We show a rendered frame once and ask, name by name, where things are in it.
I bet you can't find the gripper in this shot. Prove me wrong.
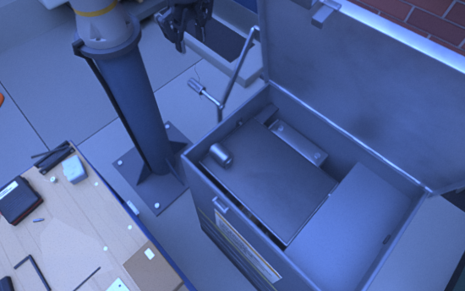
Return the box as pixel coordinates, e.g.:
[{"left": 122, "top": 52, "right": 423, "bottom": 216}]
[{"left": 154, "top": 0, "right": 216, "bottom": 54}]

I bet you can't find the grey metal lid stay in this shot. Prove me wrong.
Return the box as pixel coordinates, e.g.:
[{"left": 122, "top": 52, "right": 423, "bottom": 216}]
[{"left": 186, "top": 25, "right": 261, "bottom": 124}]

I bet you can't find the grey cylindrical flap knob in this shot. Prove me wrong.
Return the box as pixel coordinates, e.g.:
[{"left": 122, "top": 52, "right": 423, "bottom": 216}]
[{"left": 208, "top": 141, "right": 235, "bottom": 170}]

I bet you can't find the grey lid latch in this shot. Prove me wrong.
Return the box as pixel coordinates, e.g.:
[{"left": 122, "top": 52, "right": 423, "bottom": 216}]
[{"left": 310, "top": 0, "right": 343, "bottom": 30}]

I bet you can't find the grey metal parcel box body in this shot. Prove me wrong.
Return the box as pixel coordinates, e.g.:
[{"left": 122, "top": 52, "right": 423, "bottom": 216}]
[{"left": 180, "top": 80, "right": 430, "bottom": 291}]

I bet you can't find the grey latch keeper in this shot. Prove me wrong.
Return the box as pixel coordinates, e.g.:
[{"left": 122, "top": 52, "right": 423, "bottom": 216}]
[{"left": 211, "top": 195, "right": 230, "bottom": 215}]

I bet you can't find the blue trolley with wooden top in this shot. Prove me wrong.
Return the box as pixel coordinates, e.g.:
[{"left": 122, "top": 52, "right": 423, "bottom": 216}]
[{"left": 0, "top": 139, "right": 198, "bottom": 291}]

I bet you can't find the dark door mat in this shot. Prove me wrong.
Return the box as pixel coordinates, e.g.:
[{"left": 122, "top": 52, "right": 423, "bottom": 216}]
[{"left": 183, "top": 14, "right": 254, "bottom": 63}]

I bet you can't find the grey concrete doorstep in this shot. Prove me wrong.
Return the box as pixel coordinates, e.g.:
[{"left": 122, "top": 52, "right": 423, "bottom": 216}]
[{"left": 151, "top": 0, "right": 265, "bottom": 89}]

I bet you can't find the light grey block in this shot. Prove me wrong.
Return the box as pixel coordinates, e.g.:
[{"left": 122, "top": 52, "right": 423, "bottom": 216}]
[{"left": 61, "top": 154, "right": 89, "bottom": 185}]

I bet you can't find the yellow-edged white warning label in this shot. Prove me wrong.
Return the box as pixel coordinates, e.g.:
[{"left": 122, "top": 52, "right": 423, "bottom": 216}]
[{"left": 213, "top": 208, "right": 283, "bottom": 284}]

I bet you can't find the black device with white label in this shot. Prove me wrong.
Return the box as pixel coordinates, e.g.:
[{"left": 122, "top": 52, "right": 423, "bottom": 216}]
[{"left": 0, "top": 175, "right": 44, "bottom": 227}]

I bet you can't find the flat brown cardboard sheet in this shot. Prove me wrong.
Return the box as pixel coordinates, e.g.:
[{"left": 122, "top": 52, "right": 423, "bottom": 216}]
[{"left": 122, "top": 240, "right": 185, "bottom": 291}]

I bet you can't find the white card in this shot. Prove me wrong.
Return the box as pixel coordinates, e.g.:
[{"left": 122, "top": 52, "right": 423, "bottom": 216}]
[{"left": 105, "top": 277, "right": 131, "bottom": 291}]

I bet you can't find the thin black rod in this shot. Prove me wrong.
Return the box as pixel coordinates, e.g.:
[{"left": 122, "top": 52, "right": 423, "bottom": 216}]
[{"left": 72, "top": 266, "right": 102, "bottom": 291}]

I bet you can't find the black angled bar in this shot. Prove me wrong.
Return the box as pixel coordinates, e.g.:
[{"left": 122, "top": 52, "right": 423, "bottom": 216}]
[{"left": 13, "top": 254, "right": 52, "bottom": 291}]

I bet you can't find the grey concrete plinth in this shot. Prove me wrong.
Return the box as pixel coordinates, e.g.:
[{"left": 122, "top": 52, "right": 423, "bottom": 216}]
[{"left": 371, "top": 193, "right": 465, "bottom": 291}]

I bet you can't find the blue door frame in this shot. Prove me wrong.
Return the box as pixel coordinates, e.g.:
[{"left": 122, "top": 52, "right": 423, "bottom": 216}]
[{"left": 232, "top": 0, "right": 260, "bottom": 10}]

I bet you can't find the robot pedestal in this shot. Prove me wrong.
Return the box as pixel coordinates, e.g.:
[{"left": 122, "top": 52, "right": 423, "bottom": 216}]
[{"left": 71, "top": 14, "right": 195, "bottom": 217}]

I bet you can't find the grey bolted bracket plate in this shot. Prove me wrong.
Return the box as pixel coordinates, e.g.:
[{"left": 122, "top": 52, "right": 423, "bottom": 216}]
[{"left": 268, "top": 118, "right": 330, "bottom": 167}]

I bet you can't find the black metal bracket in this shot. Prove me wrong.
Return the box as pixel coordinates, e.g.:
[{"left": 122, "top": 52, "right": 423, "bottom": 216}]
[{"left": 30, "top": 140, "right": 77, "bottom": 176}]

